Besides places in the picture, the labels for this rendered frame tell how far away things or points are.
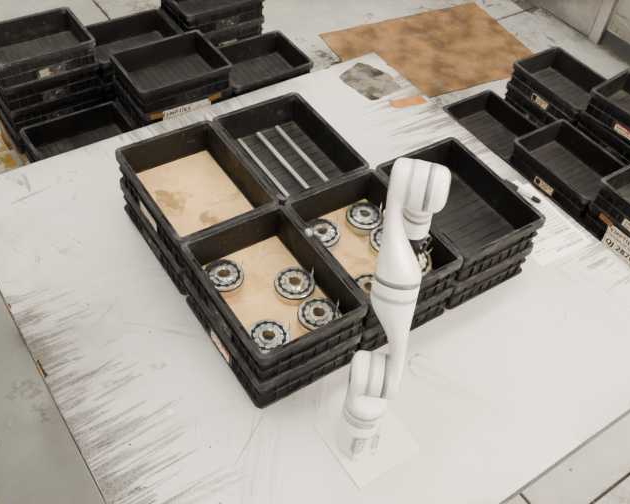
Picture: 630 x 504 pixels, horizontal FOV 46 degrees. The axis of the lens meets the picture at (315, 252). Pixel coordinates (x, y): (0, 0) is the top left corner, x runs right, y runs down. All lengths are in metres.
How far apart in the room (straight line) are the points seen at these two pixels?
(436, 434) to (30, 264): 1.17
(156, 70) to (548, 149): 1.66
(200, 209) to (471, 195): 0.79
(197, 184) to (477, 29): 2.86
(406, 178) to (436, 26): 3.32
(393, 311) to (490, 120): 2.15
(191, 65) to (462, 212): 1.49
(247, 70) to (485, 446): 2.09
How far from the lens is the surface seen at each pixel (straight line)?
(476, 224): 2.14
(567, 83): 3.68
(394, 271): 1.40
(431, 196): 1.34
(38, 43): 3.40
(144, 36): 3.60
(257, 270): 1.91
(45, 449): 2.64
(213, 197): 2.09
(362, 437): 1.69
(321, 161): 2.23
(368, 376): 1.51
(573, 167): 3.20
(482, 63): 4.37
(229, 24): 3.45
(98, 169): 2.40
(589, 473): 2.78
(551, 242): 2.36
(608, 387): 2.08
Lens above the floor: 2.28
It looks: 48 degrees down
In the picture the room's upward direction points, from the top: 7 degrees clockwise
